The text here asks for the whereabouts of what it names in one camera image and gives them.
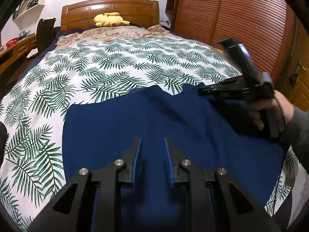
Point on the person's right hand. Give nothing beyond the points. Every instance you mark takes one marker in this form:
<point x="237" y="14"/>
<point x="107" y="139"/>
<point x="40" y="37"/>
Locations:
<point x="281" y="111"/>

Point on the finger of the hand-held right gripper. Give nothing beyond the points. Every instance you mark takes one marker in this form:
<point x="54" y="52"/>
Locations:
<point x="229" y="81"/>
<point x="217" y="91"/>

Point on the dark brown chair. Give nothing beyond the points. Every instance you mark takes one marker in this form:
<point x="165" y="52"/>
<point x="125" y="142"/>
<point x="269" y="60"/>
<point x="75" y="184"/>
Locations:
<point x="44" y="36"/>

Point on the floral quilt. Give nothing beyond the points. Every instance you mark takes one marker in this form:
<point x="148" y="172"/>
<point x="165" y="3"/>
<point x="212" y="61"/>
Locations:
<point x="115" y="32"/>

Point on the wooden desk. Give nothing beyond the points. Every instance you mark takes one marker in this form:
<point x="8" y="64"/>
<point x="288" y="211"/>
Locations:
<point x="14" y="53"/>

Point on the wooden slatted wardrobe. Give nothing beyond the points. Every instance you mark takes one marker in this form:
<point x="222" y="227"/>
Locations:
<point x="229" y="14"/>

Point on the wall socket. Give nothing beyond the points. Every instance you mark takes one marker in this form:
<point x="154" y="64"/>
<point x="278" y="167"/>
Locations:
<point x="166" y="22"/>

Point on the wooden door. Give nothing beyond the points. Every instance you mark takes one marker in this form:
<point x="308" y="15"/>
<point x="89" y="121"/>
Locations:
<point x="300" y="72"/>

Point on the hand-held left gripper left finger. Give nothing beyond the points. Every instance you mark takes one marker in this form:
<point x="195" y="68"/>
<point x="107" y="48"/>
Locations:
<point x="137" y="159"/>

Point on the navy blue suit jacket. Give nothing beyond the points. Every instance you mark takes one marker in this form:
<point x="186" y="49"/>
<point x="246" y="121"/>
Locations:
<point x="149" y="116"/>

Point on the white wall shelf with books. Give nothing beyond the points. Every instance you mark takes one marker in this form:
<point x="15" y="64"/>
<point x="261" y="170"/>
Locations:
<point x="30" y="3"/>

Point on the grey desk box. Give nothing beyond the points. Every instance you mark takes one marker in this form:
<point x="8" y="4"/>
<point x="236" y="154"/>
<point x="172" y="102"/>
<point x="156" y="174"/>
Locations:
<point x="23" y="35"/>

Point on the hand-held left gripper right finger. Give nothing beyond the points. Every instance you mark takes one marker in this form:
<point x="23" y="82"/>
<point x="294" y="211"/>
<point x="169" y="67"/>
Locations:
<point x="169" y="164"/>

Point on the yellow plush toy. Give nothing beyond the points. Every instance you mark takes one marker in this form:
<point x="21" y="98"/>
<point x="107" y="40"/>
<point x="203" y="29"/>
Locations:
<point x="109" y="20"/>

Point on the red basket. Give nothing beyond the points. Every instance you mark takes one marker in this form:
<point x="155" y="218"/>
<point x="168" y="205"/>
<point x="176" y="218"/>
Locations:
<point x="11" y="42"/>

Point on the wooden bed headboard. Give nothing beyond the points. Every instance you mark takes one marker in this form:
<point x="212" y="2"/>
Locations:
<point x="108" y="9"/>

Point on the person's right forearm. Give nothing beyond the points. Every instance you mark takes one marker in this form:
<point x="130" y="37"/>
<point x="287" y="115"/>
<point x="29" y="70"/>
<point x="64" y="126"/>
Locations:
<point x="298" y="133"/>

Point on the dark cloth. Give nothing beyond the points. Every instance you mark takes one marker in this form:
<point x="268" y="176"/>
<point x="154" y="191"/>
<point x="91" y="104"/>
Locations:
<point x="3" y="142"/>

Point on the leaf print bed cover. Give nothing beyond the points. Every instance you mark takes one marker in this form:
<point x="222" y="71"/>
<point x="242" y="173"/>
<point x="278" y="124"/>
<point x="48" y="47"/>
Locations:
<point x="96" y="62"/>

